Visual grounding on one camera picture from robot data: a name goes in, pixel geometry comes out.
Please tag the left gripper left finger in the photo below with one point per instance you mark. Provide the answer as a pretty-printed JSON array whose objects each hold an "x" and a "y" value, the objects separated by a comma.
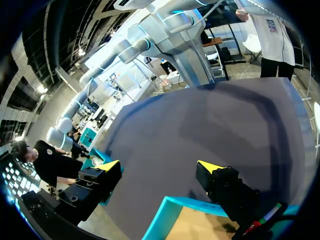
[{"x": 100, "y": 180}]

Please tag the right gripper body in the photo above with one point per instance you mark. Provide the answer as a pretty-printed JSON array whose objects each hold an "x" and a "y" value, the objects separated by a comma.
[{"x": 79, "y": 151}]

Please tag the person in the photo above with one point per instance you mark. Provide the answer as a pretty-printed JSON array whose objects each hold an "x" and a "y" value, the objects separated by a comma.
[
  {"x": 52, "y": 166},
  {"x": 273, "y": 37}
]

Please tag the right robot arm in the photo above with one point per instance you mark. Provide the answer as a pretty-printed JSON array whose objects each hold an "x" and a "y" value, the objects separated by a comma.
[{"x": 130, "y": 51}]

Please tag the teal box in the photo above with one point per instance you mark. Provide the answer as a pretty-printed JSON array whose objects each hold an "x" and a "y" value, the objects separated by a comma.
[
  {"x": 172, "y": 207},
  {"x": 98, "y": 156}
]

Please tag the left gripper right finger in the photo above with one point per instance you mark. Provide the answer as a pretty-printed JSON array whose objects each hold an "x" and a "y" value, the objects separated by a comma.
[{"x": 225, "y": 185}]

